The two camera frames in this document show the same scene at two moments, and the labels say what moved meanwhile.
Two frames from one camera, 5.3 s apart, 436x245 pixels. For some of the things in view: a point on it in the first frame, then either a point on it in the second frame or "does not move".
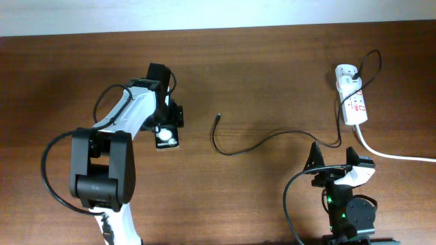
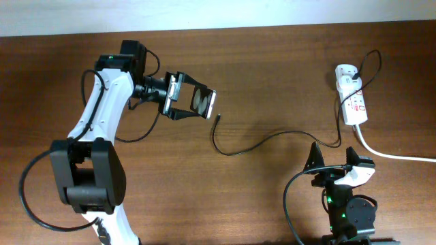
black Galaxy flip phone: x=166 y=137 -> x=202 y=101
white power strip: x=354 y=108 does not move
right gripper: x=318 y=159 does not move
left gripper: x=176 y=118 -> x=172 y=94
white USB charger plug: x=347 y=86 does not move
